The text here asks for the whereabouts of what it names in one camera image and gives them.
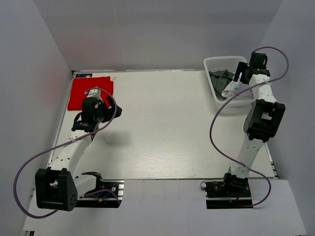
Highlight white t shirt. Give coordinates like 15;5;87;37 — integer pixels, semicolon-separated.
221;81;253;100

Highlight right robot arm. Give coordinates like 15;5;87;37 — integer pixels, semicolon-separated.
222;52;285;196

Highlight dark grey t shirt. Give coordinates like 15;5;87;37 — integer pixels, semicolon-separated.
209;70;234;101

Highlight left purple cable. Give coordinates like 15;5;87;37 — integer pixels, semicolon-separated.
13;87;121;218

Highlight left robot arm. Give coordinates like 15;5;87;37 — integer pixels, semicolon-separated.
35;96;122;211

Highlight blue label sticker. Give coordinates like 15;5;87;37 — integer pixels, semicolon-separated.
75;73;93;78

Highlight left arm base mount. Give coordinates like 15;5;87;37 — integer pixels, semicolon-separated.
74;172;125;208

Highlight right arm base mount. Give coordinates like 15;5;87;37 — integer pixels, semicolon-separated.
200;173;253;209

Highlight folded red t shirt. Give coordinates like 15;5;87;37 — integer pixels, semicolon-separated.
67;76;114;111

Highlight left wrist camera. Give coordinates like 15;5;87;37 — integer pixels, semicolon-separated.
85;88;102;101

